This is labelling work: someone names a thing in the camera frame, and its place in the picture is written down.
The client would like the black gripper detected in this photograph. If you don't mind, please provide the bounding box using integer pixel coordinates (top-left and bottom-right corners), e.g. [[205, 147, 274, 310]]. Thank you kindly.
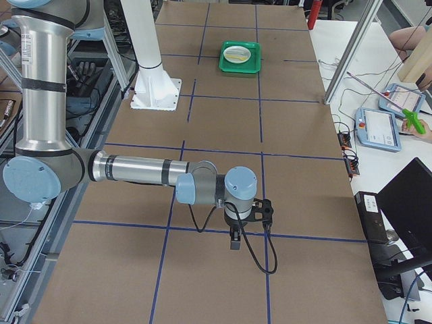
[[224, 212, 242, 250]]

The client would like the yellow plastic spoon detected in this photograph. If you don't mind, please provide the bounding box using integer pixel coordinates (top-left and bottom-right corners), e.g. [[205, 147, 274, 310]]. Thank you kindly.
[[225, 56, 250, 64]]

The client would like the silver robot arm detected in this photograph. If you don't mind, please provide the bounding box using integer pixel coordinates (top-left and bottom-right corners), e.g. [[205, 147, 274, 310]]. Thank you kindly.
[[3, 1, 257, 249]]

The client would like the near orange connector block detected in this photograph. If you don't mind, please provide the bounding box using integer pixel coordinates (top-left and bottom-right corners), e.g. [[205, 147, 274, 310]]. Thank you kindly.
[[342, 148, 360, 179]]

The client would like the orange connector block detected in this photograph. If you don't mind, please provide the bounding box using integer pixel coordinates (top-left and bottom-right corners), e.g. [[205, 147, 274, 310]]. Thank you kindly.
[[342, 148, 360, 179], [334, 121, 352, 150]]

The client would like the black computer box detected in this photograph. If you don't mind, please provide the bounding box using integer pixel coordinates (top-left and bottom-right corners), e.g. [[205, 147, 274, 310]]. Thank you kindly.
[[354, 191, 404, 300]]

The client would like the far orange connector block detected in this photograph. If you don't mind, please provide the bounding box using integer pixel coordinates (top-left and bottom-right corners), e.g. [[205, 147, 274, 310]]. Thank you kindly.
[[334, 121, 352, 150]]

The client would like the black monitor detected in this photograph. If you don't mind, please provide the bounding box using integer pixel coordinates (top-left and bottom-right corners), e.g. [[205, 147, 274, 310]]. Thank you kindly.
[[377, 157, 431, 257]]

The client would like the green plastic tray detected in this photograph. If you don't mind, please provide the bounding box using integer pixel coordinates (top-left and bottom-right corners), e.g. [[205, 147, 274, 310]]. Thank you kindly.
[[219, 40, 261, 74]]

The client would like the near teach pendant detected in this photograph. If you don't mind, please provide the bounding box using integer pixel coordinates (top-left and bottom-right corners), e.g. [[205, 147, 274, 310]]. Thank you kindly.
[[354, 107, 402, 152]]

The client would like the teach pendant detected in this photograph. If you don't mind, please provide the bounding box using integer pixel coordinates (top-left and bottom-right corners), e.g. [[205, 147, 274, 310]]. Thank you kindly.
[[378, 83, 426, 119], [354, 107, 402, 152]]

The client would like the white round plate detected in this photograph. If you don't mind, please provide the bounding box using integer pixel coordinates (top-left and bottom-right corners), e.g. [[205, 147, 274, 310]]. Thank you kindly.
[[223, 45, 252, 64]]

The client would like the green grabber tool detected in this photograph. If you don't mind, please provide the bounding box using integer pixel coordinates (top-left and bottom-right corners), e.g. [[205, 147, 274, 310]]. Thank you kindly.
[[347, 72, 426, 135]]

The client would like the far teach pendant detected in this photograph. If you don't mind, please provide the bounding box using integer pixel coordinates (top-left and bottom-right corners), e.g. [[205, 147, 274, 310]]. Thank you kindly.
[[378, 83, 426, 119]]

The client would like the red cylinder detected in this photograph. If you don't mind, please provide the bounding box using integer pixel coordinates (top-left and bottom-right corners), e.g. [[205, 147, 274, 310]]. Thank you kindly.
[[307, 0, 323, 30]]

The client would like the wooden beam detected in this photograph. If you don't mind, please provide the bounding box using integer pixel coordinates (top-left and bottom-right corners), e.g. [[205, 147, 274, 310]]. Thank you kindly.
[[396, 31, 431, 91]]

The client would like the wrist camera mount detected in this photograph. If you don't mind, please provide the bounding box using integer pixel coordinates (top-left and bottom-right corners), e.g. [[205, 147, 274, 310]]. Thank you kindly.
[[249, 198, 274, 226]]

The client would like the white camera pedestal column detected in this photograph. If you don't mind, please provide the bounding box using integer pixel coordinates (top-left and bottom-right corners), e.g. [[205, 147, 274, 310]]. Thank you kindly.
[[121, 0, 182, 111]]

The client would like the aluminium frame post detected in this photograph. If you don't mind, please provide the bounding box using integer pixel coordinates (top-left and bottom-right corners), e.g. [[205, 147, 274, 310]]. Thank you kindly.
[[323, 0, 383, 105]]

